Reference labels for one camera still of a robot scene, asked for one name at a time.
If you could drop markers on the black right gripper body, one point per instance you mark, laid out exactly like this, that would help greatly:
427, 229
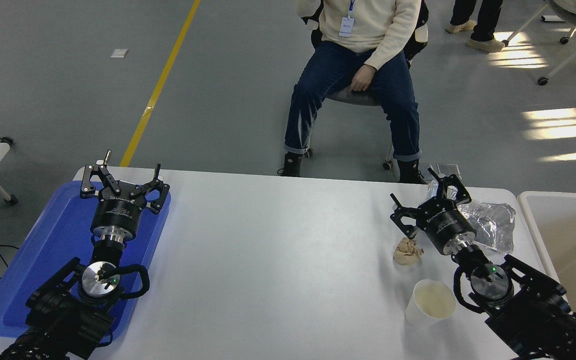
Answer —
445, 225

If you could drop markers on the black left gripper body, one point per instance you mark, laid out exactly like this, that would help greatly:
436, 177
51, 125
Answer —
118, 212

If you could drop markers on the white paper cup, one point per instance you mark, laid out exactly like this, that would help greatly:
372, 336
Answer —
433, 300

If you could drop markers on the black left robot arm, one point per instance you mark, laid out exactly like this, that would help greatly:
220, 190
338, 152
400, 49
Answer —
63, 320

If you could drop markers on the person's left hand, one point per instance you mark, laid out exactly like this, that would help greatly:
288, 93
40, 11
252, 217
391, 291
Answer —
363, 79

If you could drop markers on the clear rectangular floor plate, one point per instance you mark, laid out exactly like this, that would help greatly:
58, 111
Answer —
452, 169

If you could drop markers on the crumpled tan paper ball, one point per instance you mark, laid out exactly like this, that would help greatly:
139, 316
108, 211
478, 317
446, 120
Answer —
408, 252

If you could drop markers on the crumpled silver foil tray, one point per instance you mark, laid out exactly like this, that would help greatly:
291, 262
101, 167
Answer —
493, 225

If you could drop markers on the blue plastic tray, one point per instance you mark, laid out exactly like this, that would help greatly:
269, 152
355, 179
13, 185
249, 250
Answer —
43, 250

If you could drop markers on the white paper scrap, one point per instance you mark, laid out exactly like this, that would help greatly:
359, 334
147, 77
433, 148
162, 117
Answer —
119, 53

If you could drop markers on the white wheeled office chair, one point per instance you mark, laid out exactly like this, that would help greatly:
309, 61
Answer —
358, 97

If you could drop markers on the person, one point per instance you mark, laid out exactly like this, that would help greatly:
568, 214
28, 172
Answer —
483, 20
363, 30

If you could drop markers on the white chair with casters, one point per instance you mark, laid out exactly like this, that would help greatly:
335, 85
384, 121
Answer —
575, 12

